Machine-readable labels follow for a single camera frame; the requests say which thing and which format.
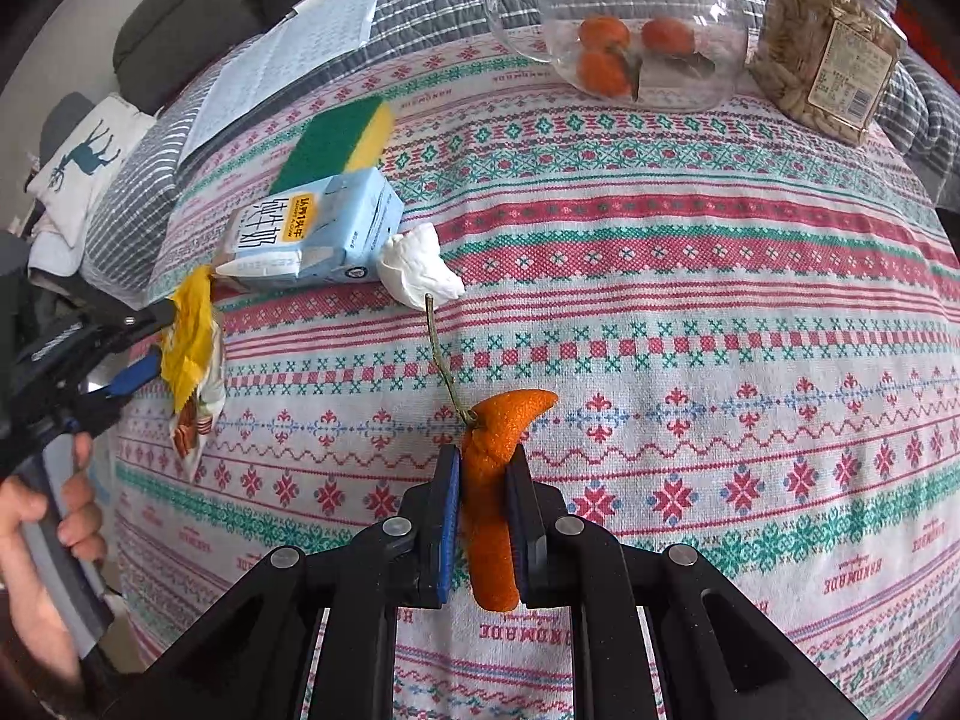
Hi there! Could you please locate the person's left forearm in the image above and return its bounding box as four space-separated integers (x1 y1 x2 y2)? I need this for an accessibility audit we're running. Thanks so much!
0 639 85 720

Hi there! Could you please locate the orange tangerine peel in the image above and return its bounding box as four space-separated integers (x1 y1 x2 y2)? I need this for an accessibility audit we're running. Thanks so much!
424 292 560 613

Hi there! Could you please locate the red green patterned tablecloth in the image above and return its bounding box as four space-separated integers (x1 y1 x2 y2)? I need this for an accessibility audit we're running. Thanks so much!
105 30 960 720

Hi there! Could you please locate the dark grey sofa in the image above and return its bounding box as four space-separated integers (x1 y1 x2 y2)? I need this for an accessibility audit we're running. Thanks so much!
112 0 391 118

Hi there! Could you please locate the white red wrapper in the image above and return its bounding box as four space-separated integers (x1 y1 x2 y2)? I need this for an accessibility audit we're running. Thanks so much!
172 319 228 478

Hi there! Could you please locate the crumpled white tissue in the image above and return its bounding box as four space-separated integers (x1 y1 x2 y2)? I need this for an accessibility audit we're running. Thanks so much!
377 223 467 311

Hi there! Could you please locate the person's left hand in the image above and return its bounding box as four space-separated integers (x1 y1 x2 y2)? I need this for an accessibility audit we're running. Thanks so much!
0 433 107 685

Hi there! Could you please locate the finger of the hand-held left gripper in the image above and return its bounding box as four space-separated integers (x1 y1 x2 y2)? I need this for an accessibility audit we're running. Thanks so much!
64 355 163 436
43 274 181 352

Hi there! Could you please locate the light blue milk carton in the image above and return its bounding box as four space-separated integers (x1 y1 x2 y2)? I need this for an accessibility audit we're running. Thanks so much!
214 167 407 293

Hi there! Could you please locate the green yellow sponge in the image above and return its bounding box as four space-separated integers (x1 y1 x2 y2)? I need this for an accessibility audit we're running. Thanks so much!
268 97 397 197

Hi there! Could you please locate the grey striped quilt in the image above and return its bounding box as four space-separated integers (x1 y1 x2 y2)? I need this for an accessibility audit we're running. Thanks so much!
79 0 960 293

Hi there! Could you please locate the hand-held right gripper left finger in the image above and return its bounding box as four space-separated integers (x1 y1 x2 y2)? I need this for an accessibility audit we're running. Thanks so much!
131 444 462 720

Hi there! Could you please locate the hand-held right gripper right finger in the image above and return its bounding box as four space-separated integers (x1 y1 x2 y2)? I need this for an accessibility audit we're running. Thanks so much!
504 444 863 720

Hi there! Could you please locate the yellow wrapper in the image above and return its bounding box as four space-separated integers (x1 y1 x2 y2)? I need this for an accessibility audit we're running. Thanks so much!
160 266 221 415

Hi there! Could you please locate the white throw cloth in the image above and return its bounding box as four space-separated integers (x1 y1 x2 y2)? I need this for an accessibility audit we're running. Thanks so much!
26 217 88 278

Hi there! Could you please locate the tangerine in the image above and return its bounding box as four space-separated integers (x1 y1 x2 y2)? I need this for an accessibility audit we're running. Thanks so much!
641 17 695 56
579 15 632 53
577 49 635 98

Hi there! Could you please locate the printed paper sheet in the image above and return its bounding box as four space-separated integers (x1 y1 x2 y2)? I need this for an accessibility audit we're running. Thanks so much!
180 0 391 166

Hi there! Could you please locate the clear jar of seeds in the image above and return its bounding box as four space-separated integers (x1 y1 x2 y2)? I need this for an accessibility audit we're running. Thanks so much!
746 0 908 148

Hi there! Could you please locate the white deer print pillow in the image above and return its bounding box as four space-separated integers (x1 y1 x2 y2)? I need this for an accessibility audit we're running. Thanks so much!
26 94 155 248

